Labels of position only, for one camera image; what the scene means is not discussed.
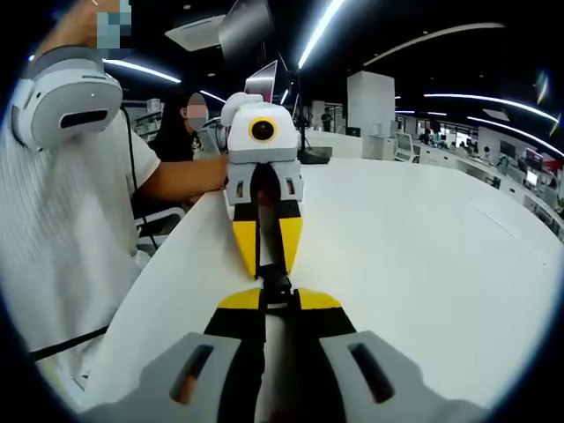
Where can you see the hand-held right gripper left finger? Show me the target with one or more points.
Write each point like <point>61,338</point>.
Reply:
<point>220,352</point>

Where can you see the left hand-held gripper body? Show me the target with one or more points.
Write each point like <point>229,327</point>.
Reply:
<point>260,141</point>

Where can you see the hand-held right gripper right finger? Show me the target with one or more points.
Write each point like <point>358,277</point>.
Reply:
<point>352,365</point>

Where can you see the black monitor stand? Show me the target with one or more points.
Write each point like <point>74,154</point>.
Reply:
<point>308,152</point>

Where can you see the silver computer monitor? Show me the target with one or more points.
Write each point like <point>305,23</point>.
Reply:
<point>263,81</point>

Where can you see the white office chair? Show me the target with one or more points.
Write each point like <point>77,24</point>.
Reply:
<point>158,220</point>

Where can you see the large dark monitor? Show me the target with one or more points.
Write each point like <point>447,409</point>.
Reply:
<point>244,26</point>

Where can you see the person's white shirt torso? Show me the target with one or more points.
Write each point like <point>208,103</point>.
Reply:
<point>57,229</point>

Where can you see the white chest-worn device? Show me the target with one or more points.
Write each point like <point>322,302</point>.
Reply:
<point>66,101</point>

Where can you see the row of office desks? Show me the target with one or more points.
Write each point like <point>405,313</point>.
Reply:
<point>506,176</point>

